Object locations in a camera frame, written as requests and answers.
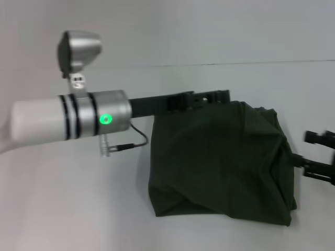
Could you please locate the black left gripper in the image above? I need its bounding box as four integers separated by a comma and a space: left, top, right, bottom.
128, 89, 231, 119

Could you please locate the dark green FREE t-shirt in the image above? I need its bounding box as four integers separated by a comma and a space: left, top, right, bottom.
147, 100, 298, 227

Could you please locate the left gripper cable with plug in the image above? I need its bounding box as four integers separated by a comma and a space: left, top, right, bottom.
98, 122, 149, 158

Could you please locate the silver camera mount bracket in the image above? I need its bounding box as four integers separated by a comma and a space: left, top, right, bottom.
66, 73, 88, 95

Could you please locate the silver rounded camera housing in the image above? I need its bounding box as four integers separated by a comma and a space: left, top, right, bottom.
57, 30, 102, 78

